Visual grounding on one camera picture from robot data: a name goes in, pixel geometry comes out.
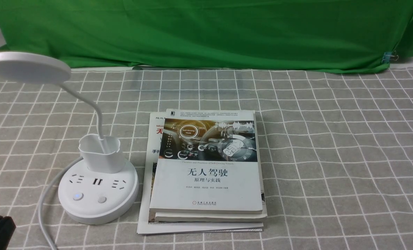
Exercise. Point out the white desk lamp with sockets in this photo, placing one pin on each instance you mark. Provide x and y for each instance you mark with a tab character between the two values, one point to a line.
103	184

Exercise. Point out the thin white magazine at bottom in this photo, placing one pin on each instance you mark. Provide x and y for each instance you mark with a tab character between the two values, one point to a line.
145	227

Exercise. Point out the white self-driving textbook on top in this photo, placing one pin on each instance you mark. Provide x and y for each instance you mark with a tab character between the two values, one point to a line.
206	180

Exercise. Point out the green backdrop cloth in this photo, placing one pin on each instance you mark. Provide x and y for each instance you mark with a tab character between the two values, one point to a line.
335	36

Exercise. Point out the blue binder clip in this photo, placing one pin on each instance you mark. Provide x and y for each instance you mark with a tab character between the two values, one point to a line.
389	57

